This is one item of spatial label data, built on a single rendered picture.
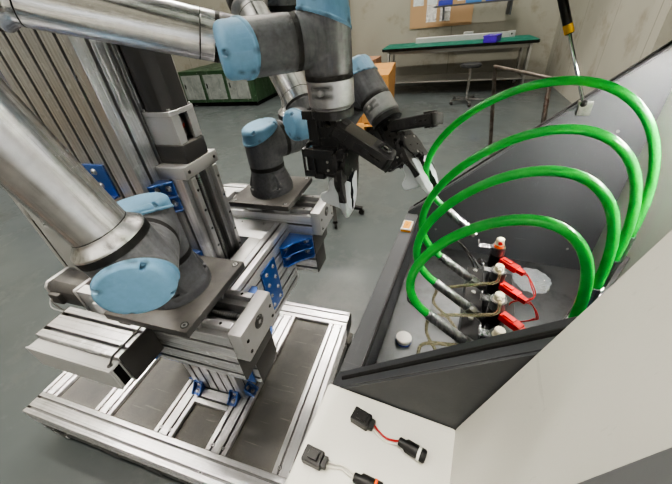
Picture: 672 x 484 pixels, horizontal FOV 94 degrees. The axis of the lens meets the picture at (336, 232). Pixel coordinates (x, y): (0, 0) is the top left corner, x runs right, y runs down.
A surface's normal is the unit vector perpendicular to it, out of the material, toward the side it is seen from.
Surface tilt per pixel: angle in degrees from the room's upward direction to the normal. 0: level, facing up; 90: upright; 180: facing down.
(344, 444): 0
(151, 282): 97
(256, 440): 0
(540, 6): 90
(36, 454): 0
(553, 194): 90
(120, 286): 97
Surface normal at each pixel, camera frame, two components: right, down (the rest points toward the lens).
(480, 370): -0.39, 0.55
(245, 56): 0.33, 0.65
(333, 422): -0.08, -0.82
